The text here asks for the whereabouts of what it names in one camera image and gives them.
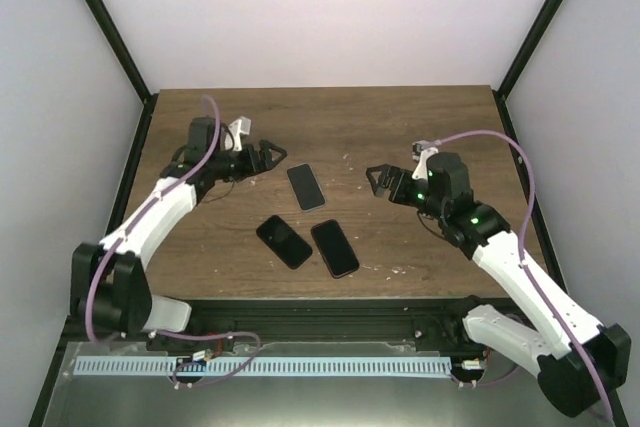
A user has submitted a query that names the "clear magsafe phone case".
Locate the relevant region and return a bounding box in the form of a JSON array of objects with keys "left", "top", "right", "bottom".
[{"left": 285, "top": 162, "right": 327, "bottom": 212}]

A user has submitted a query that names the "right black frame post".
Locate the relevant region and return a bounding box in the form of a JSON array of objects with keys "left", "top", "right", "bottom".
[{"left": 497, "top": 0, "right": 599, "bottom": 98}]

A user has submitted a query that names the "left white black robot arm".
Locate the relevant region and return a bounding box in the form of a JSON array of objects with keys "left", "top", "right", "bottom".
[{"left": 70, "top": 116, "right": 287, "bottom": 351}]

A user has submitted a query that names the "pink phone black screen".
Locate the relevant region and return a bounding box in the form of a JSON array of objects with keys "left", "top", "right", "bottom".
[{"left": 312, "top": 221, "right": 359, "bottom": 277}]

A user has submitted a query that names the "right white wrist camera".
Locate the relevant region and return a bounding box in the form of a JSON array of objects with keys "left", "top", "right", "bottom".
[{"left": 412, "top": 140, "right": 439, "bottom": 180}]

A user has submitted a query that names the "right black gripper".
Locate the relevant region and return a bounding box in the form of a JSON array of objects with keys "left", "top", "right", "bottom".
[{"left": 365, "top": 165, "right": 446, "bottom": 220}]

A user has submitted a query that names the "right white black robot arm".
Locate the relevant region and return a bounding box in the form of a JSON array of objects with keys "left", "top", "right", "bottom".
[{"left": 366, "top": 148, "right": 631, "bottom": 418}]

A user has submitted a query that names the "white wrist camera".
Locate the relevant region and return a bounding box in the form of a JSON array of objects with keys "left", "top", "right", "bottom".
[
  {"left": 412, "top": 140, "right": 439, "bottom": 180},
  {"left": 225, "top": 116, "right": 252, "bottom": 152}
]

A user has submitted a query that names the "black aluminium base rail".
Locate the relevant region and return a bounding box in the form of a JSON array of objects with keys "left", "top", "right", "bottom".
[{"left": 59, "top": 296, "right": 594, "bottom": 353}]

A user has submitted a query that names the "light blue slotted cable duct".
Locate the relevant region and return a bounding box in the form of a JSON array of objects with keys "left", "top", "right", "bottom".
[{"left": 72, "top": 356, "right": 452, "bottom": 379}]

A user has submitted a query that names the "black phone case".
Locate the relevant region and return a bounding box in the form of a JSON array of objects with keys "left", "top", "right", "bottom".
[
  {"left": 309, "top": 219, "right": 361, "bottom": 279},
  {"left": 256, "top": 215, "right": 313, "bottom": 270}
]

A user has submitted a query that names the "left black frame post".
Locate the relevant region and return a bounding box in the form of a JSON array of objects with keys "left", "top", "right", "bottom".
[{"left": 53, "top": 0, "right": 153, "bottom": 104}]

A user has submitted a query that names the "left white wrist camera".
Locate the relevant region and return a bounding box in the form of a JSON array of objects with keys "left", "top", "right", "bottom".
[{"left": 225, "top": 116, "right": 252, "bottom": 152}]

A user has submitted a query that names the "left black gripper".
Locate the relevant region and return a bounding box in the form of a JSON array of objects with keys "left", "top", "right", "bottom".
[{"left": 210, "top": 140, "right": 287, "bottom": 182}]

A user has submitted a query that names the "black frame post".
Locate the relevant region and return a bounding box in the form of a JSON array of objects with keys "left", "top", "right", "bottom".
[
  {"left": 497, "top": 0, "right": 599, "bottom": 98},
  {"left": 53, "top": 0, "right": 153, "bottom": 104}
]

